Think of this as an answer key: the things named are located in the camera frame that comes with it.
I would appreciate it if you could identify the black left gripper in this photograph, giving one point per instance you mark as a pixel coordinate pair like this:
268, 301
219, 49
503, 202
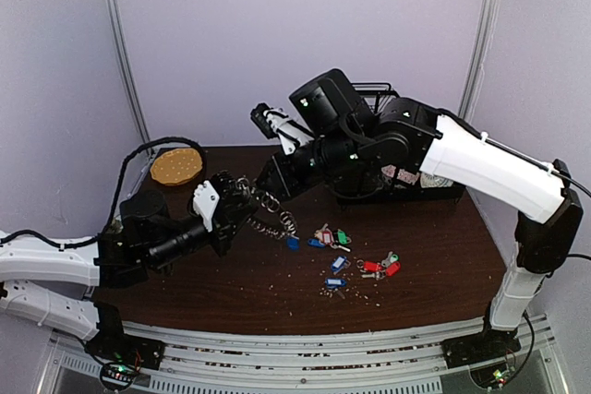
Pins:
227, 220

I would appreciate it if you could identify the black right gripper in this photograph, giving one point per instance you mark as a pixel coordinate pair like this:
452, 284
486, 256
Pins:
286, 172

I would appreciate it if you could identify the metal disc with key rings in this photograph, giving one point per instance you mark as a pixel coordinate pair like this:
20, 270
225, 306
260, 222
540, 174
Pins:
286, 225

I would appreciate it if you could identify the blue key tag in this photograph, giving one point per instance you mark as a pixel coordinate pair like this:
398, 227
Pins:
335, 286
292, 243
339, 263

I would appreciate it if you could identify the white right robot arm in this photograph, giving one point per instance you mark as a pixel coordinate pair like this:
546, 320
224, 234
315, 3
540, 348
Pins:
336, 131

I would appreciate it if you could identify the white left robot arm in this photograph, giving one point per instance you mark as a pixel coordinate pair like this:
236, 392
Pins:
149, 241

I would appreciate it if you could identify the yellow dotted plate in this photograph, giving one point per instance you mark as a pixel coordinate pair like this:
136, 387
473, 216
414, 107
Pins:
177, 167

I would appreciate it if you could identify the mixed colour key tag bunch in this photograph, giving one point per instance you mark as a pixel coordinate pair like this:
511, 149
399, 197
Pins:
335, 239

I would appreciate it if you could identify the pink patterned bowl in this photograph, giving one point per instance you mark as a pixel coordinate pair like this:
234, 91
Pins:
399, 176

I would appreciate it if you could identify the red key tag bunch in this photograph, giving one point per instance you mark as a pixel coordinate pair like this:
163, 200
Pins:
379, 270

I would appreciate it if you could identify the yellow flower plate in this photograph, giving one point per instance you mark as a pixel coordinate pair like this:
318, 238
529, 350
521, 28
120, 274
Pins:
428, 181

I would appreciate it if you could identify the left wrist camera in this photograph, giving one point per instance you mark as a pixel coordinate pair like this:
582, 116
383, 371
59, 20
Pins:
207, 196

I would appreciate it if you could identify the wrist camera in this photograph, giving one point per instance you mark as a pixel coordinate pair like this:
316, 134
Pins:
275, 123
207, 196

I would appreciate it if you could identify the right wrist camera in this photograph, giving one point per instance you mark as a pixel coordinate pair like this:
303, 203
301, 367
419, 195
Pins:
275, 123

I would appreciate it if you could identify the black wire dish rack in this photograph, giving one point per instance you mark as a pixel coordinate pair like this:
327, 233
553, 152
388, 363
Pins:
368, 187

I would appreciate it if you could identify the right aluminium frame post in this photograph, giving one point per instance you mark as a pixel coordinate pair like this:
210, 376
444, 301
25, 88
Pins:
475, 74

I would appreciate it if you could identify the aluminium frame post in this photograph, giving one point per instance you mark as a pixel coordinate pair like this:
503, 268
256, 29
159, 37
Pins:
125, 70
475, 74

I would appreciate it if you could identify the aluminium front rail base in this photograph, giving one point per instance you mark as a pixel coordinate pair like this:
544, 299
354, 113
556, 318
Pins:
395, 361

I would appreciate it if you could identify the left aluminium frame post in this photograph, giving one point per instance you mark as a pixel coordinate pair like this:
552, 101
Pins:
125, 70

